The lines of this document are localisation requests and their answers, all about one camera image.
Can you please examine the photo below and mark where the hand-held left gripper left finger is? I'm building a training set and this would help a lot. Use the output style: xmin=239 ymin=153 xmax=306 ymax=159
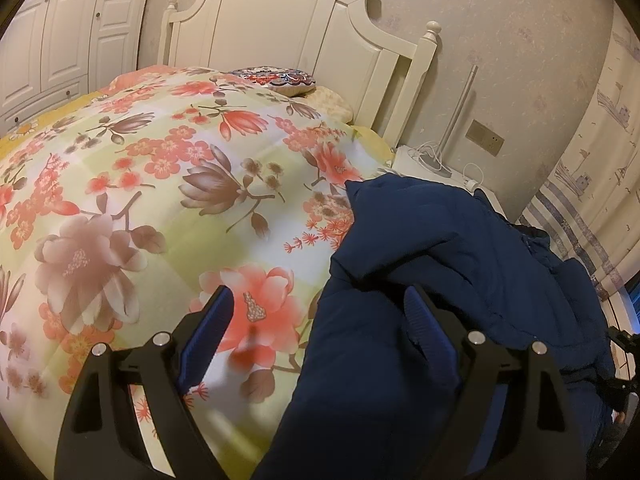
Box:
xmin=54 ymin=285 xmax=236 ymax=480

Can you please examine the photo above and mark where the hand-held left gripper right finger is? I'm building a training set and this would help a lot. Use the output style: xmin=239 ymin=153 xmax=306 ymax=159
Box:
xmin=403 ymin=284 xmax=587 ymax=480

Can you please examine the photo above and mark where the navy padded jacket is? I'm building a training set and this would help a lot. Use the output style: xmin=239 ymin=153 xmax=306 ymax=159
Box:
xmin=250 ymin=174 xmax=618 ymax=480

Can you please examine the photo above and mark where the white nightstand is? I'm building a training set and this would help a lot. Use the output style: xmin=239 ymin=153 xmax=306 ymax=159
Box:
xmin=390 ymin=145 xmax=507 ymax=221

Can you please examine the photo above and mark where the floral quilt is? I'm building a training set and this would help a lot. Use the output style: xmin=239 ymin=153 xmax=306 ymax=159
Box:
xmin=0 ymin=65 xmax=396 ymax=480

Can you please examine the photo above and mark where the ship print curtain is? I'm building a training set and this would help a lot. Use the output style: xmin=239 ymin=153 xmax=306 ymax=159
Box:
xmin=516 ymin=14 xmax=640 ymax=302

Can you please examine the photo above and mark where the white desk lamp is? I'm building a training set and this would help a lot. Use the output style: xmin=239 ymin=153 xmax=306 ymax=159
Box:
xmin=419 ymin=65 xmax=479 ymax=179

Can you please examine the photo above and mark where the pale yellow pillow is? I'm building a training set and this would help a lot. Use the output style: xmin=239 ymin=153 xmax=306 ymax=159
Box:
xmin=299 ymin=85 xmax=357 ymax=127

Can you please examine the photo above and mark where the patterned round cushion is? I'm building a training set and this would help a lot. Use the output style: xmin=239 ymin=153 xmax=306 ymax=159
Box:
xmin=227 ymin=66 xmax=318 ymax=97

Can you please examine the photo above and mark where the yellow bed sheet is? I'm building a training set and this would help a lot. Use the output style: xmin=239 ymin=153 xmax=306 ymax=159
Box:
xmin=0 ymin=87 xmax=396 ymax=166

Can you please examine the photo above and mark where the cream wooden bed headboard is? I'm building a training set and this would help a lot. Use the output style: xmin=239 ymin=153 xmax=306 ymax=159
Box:
xmin=159 ymin=0 xmax=443 ymax=147

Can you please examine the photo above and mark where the cream panelled wardrobe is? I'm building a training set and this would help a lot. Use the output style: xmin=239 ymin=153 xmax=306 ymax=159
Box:
xmin=0 ymin=0 xmax=160 ymax=137

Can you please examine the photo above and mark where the white charger with cable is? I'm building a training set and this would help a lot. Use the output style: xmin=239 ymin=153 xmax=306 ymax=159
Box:
xmin=461 ymin=161 xmax=490 ymax=192

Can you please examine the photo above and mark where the white lamp cable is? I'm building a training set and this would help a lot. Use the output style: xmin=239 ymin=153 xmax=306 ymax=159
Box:
xmin=412 ymin=140 xmax=453 ymax=173

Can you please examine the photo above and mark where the brass wall socket plate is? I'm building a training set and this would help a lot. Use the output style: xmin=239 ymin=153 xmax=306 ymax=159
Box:
xmin=465 ymin=119 xmax=505 ymax=157

